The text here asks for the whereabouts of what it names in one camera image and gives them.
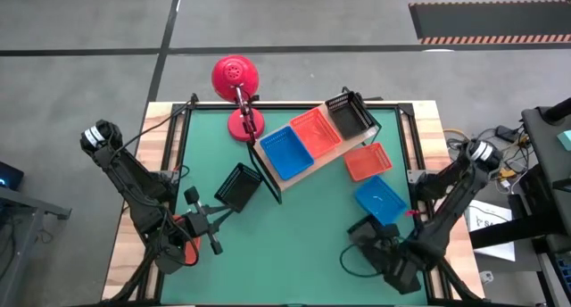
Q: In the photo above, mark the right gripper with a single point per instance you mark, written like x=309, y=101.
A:
x=374, y=235

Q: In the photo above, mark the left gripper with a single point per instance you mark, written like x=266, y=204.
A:
x=192, y=194

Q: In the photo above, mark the black plastic slotted basket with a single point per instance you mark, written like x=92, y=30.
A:
x=238, y=188
x=350, y=117

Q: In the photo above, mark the blue plastic slotted basket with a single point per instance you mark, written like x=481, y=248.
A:
x=380, y=200
x=285, y=153

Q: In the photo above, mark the orange plastic slotted basket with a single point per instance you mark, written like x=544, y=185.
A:
x=368, y=162
x=316, y=133

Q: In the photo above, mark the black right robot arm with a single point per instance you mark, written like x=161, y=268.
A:
x=450, y=186

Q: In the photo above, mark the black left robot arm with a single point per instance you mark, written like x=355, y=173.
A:
x=134, y=186

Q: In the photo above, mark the small red clip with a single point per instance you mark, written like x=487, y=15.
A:
x=412, y=213

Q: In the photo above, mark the orange plastic bin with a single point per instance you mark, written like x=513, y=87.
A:
x=192, y=253

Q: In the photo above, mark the green table mat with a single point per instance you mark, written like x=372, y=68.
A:
x=290, y=253

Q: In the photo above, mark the white paper sheet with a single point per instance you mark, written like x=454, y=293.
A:
x=490, y=244

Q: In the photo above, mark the small white adapter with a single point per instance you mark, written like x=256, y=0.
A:
x=486, y=277

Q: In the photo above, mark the red desk lamp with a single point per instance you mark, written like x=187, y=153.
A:
x=234, y=77

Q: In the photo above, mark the yellow connector plug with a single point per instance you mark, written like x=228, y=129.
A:
x=508, y=173

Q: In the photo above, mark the black power adapter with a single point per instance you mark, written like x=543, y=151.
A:
x=506, y=133

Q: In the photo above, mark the black equipment stand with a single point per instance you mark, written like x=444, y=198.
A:
x=548, y=164

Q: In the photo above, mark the blue crate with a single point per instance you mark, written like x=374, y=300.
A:
x=564, y=273

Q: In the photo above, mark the grey metal side table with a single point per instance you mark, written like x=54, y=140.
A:
x=22, y=200

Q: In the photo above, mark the teal box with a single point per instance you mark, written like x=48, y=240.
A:
x=565, y=141

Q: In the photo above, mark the black device with blue light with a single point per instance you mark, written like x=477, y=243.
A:
x=9, y=177

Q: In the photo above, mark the black mat with hazard stripes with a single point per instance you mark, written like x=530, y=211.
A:
x=490, y=21

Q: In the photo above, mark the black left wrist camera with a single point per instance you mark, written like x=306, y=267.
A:
x=198, y=224

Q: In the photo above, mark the wooden shelf with black frame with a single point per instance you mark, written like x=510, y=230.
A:
x=330, y=159

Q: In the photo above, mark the black aluminium rig frame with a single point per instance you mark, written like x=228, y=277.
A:
x=209, y=106

